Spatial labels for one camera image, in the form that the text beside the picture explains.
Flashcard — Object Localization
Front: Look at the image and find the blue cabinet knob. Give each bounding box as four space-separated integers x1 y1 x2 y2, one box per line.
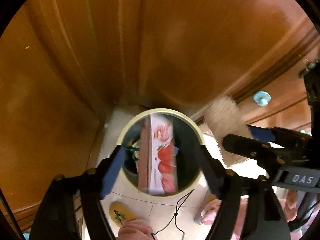
253 91 271 107

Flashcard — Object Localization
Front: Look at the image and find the right hand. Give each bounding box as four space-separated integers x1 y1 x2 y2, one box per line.
283 190 298 222

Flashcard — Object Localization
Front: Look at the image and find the pink strawberry box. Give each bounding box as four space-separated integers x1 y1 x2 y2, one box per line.
138 114 178 195

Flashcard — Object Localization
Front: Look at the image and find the beige sponge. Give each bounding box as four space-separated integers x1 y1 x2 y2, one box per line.
204 96 253 167

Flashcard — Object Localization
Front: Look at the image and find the wooden cabinet door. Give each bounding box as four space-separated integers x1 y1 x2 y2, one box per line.
1 0 319 230

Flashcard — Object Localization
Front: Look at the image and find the round trash bin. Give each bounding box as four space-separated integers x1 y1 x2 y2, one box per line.
117 108 204 197

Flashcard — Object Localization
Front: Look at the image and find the left hand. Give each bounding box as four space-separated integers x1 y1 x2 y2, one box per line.
116 219 153 240

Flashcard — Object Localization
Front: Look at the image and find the black cable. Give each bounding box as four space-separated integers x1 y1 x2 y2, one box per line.
151 188 196 240

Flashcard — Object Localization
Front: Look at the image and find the pink slipper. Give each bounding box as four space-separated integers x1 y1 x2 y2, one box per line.
195 199 221 225

